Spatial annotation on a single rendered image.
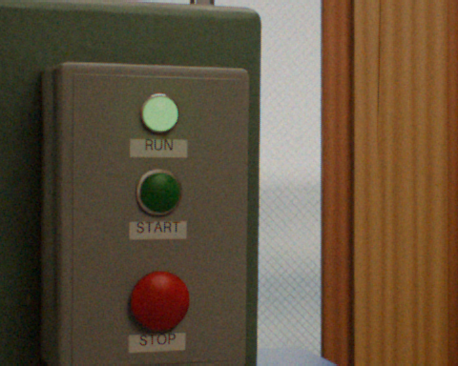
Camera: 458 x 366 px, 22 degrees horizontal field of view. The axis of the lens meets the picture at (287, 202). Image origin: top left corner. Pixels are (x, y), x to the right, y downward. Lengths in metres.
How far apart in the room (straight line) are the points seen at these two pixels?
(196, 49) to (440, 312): 1.50
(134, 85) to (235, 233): 0.09
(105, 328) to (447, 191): 1.57
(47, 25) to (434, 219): 1.52
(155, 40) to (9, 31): 0.08
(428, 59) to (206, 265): 1.54
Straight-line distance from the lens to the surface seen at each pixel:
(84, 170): 0.60
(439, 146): 2.13
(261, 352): 1.60
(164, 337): 0.62
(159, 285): 0.61
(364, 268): 2.08
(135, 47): 0.67
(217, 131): 0.62
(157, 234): 0.61
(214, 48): 0.69
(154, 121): 0.61
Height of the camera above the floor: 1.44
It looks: 3 degrees down
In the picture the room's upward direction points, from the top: 1 degrees clockwise
